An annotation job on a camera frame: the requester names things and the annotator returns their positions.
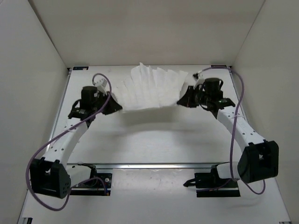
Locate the corner label sticker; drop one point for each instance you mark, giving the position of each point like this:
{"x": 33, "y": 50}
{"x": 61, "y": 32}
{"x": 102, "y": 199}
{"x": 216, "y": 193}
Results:
{"x": 80, "y": 68}
{"x": 219, "y": 67}

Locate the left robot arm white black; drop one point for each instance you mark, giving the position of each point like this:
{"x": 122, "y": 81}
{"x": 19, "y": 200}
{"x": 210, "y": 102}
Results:
{"x": 50, "y": 174}

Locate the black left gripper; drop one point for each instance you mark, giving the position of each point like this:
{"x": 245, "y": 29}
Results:
{"x": 114, "y": 106}

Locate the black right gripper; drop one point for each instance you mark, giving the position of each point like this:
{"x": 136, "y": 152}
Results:
{"x": 187, "y": 100}

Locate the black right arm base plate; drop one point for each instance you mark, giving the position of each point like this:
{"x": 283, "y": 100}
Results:
{"x": 209, "y": 185}

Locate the left corner label sticker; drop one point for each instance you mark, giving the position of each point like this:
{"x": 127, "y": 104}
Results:
{"x": 80, "y": 68}

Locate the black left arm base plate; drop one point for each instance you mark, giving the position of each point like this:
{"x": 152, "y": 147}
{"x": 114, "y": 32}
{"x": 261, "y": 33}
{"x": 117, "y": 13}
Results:
{"x": 96, "y": 187}

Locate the right corner label sticker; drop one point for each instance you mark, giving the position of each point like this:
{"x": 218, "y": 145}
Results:
{"x": 219, "y": 67}

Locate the aluminium front table rail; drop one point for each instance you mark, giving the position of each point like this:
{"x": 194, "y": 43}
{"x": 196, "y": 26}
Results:
{"x": 156, "y": 165}

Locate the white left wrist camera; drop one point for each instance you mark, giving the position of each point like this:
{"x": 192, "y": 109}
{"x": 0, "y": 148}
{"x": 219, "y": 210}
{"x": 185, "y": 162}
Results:
{"x": 100, "y": 84}

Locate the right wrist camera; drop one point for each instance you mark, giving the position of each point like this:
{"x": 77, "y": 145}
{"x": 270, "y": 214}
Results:
{"x": 198, "y": 77}

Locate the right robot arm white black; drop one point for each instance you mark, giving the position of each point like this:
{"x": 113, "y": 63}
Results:
{"x": 259, "y": 159}

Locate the white pleated skirt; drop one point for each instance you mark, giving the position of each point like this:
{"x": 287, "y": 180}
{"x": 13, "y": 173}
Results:
{"x": 147, "y": 88}

